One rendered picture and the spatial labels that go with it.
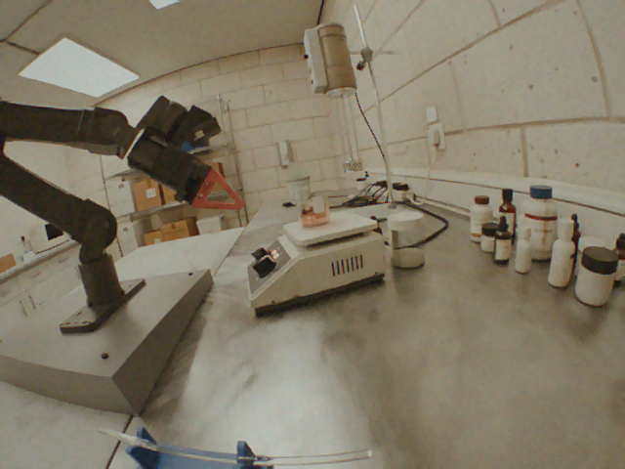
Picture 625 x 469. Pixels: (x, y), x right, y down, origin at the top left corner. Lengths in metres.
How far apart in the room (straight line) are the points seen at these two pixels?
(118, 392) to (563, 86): 0.74
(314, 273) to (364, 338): 0.12
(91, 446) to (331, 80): 0.87
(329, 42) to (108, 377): 0.86
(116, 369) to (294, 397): 0.16
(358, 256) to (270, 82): 2.71
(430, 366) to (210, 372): 0.21
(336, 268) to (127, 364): 0.28
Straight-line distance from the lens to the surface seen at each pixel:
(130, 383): 0.28
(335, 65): 0.82
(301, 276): 0.35
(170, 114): 0.46
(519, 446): 0.22
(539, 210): 0.46
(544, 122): 0.61
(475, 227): 0.54
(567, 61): 0.58
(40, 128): 0.47
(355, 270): 0.37
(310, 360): 0.27
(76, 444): 0.31
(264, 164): 2.83
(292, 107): 2.89
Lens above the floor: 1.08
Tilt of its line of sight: 15 degrees down
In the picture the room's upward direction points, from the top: 9 degrees counter-clockwise
